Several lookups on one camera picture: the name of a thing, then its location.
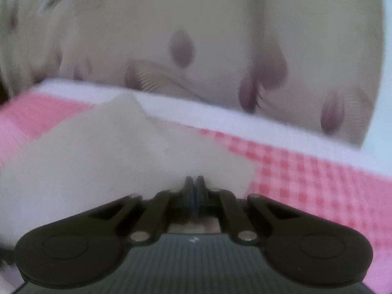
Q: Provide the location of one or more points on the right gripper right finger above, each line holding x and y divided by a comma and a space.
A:
301, 246

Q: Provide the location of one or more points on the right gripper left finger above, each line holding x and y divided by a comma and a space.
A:
82, 248

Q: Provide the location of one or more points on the beige knit sweater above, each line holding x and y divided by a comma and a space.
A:
102, 155

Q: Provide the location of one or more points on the pink checkered bed sheet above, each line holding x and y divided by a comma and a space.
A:
293, 167

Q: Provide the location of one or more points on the beige leaf-pattern curtain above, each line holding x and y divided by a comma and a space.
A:
315, 64

